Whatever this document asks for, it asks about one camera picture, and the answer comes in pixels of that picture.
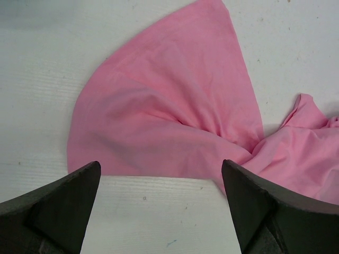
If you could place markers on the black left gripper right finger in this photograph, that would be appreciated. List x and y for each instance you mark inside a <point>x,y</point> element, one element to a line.
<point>269,218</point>

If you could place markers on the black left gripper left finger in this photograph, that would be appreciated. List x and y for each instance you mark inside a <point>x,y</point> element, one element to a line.
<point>52,218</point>

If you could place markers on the pink t-shirt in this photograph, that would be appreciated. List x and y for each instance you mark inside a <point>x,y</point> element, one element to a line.
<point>177,100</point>

